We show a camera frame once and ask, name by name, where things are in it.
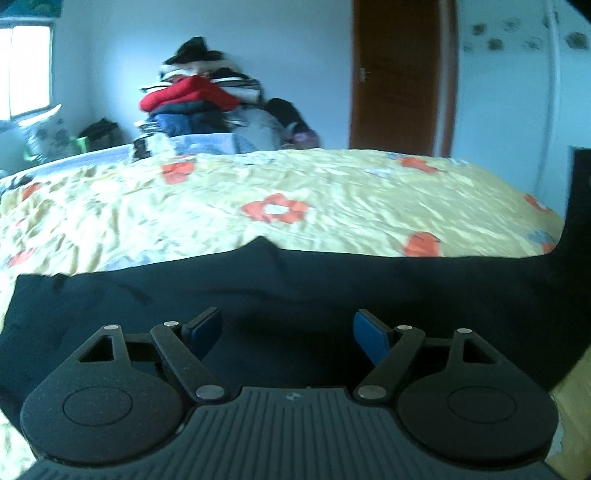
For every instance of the yellow carrot print bedspread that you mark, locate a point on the yellow carrot print bedspread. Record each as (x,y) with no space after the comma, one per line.
(346,184)

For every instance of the teal window valance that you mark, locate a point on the teal window valance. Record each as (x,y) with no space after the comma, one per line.
(27,7)

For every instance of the green plastic chair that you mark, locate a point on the green plastic chair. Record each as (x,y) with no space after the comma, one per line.
(81,144)

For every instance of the light blue quilt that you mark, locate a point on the light blue quilt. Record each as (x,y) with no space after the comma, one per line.
(203,143)

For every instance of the dark bag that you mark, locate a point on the dark bag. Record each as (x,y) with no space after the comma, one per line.
(101,131)

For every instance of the black pants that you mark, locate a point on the black pants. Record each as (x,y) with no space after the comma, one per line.
(300,286)

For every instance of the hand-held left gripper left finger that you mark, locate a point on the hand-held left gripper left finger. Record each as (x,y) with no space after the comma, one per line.
(207,328)

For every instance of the floral pillow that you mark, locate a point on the floral pillow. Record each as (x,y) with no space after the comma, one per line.
(46,134)

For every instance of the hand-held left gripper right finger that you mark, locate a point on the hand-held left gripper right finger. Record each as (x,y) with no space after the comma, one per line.
(369,334)

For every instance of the brown wooden door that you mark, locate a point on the brown wooden door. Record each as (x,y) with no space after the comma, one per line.
(397,92)

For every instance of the grey cloth bundle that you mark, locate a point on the grey cloth bundle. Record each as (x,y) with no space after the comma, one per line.
(258,131)

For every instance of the window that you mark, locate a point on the window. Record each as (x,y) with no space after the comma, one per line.
(25,69)

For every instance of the pile of clothes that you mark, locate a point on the pile of clothes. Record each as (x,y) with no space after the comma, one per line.
(194,92)

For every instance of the black backpack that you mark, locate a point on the black backpack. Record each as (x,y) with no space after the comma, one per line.
(286,113)

